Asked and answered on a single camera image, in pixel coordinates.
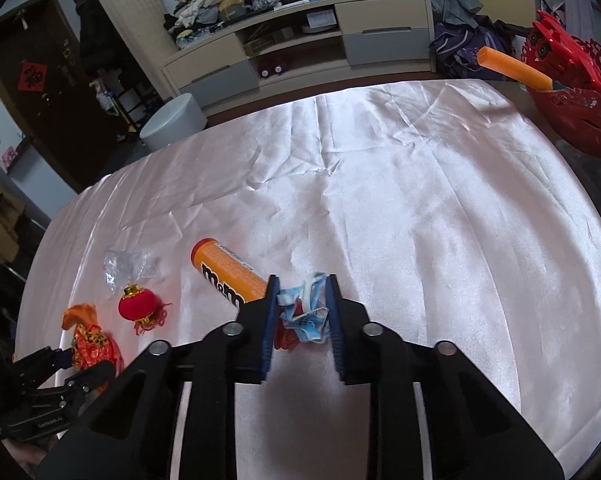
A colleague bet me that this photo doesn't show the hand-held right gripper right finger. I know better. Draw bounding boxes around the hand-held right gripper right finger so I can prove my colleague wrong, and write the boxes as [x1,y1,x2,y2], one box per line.
[325,274,566,480]

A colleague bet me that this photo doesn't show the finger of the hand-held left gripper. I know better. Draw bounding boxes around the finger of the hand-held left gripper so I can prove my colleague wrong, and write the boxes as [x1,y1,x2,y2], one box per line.
[63,360,118,402]
[11,346,74,382]

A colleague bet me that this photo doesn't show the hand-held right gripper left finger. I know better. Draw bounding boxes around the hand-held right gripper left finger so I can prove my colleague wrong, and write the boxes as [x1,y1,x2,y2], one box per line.
[35,275,281,480]

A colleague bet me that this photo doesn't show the orange gold patterned wrapper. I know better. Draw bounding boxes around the orange gold patterned wrapper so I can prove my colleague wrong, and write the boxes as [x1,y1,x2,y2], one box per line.
[61,302,123,377]

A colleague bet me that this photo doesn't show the blue white wrapper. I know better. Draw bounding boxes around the blue white wrapper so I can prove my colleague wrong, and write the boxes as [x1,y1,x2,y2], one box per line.
[277,272,331,345]

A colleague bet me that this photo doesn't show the orange candy tube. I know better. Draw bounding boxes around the orange candy tube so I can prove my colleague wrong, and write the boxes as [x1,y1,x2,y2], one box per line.
[189,238,272,312]

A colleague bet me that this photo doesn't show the small red lantern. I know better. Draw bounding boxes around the small red lantern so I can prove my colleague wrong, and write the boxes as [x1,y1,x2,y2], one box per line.
[117,283,172,337]

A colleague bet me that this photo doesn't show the clear plastic bag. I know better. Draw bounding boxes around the clear plastic bag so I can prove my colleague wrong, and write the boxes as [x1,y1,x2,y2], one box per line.
[102,247,162,294]

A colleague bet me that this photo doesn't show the pink satin tablecloth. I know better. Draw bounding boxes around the pink satin tablecloth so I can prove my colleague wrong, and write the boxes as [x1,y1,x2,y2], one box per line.
[13,80,601,480]

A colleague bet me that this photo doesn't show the brown fluffy robe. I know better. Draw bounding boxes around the brown fluffy robe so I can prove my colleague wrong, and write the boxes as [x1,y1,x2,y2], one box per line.
[0,159,27,267]

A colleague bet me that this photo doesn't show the white round stool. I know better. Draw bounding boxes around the white round stool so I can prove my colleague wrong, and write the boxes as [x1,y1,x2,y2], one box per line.
[139,92,208,152]

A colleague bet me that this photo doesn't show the dark wooden door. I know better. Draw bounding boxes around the dark wooden door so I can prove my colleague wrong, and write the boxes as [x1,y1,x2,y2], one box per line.
[0,0,127,192]

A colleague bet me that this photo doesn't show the beige grey tv cabinet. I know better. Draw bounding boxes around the beige grey tv cabinet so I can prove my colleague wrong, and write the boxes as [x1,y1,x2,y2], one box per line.
[161,0,437,112]

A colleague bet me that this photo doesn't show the red diamond door sticker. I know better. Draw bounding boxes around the red diamond door sticker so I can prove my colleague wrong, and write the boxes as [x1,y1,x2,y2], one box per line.
[17,61,49,92]

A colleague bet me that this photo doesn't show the purple bag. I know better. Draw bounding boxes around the purple bag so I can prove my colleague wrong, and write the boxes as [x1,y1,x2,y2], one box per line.
[427,19,512,79]

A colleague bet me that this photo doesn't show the orange foam stick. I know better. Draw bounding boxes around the orange foam stick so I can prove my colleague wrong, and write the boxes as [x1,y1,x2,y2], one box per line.
[477,45,557,91]

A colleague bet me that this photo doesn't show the red plastic basket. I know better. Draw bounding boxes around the red plastic basket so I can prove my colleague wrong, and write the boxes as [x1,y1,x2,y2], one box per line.
[529,86,601,154]

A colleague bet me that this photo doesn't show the black hanging coats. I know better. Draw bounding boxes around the black hanging coats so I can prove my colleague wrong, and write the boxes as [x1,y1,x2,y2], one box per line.
[70,0,112,87]

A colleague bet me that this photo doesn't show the pile of clothes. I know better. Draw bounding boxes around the pile of clothes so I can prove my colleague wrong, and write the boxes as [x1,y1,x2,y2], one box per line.
[162,0,247,44]

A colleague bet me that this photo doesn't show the beige folding screen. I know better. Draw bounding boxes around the beige folding screen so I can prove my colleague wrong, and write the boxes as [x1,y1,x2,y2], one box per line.
[80,0,174,107]

